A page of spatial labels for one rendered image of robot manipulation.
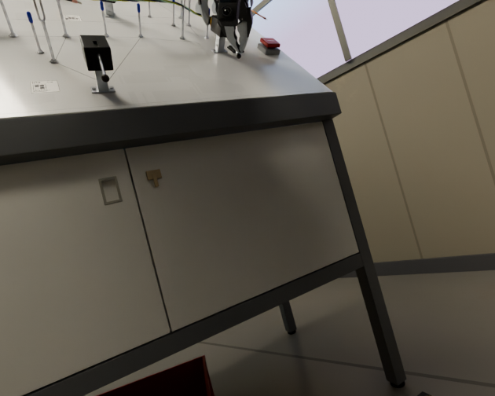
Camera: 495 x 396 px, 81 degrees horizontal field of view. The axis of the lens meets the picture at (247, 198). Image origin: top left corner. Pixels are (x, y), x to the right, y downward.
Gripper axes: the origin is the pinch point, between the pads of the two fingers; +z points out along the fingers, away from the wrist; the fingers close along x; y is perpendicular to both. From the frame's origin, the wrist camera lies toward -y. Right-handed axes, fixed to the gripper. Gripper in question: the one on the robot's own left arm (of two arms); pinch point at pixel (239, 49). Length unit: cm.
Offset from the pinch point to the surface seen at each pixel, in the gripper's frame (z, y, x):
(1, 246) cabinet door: -3, -65, 28
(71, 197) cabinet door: -2, -53, 21
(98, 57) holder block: -16.8, -31.3, 17.9
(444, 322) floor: 80, -43, -78
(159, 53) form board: -2.0, -5.1, 21.4
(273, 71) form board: 7.9, 2.3, -9.1
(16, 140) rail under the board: -13, -49, 27
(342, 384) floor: 66, -71, -40
